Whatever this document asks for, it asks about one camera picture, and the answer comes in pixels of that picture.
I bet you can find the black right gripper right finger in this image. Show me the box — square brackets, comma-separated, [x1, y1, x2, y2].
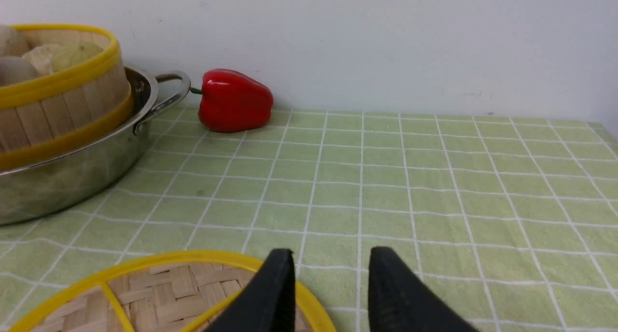
[368, 247, 477, 332]

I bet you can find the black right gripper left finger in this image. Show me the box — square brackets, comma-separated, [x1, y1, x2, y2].
[204, 249, 296, 332]

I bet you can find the woven bamboo steamer lid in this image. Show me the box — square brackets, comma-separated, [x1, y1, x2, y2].
[7, 249, 337, 332]

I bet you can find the bamboo steamer basket yellow rim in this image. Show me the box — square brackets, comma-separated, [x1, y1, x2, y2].
[1, 24, 133, 171]

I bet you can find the stainless steel pot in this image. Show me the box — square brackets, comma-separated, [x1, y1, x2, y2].
[0, 66, 191, 225]

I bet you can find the green checkered tablecloth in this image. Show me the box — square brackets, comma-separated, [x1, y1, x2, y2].
[1, 107, 618, 332]

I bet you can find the red bell pepper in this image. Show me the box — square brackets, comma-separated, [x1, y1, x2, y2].
[190, 69, 274, 133]

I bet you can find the yellow-green pleated bun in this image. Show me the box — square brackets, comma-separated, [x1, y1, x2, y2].
[49, 42, 104, 73]

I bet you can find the pale dumpling centre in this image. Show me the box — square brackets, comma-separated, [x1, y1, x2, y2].
[22, 43, 60, 76]

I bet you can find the white steamed bun front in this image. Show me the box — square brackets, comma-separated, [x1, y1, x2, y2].
[0, 56, 39, 86]

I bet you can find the white steamed bun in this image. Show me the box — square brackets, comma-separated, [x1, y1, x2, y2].
[0, 56, 39, 86]
[0, 25, 30, 57]

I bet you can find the white steamed bun left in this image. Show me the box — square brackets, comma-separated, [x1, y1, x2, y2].
[0, 25, 30, 57]

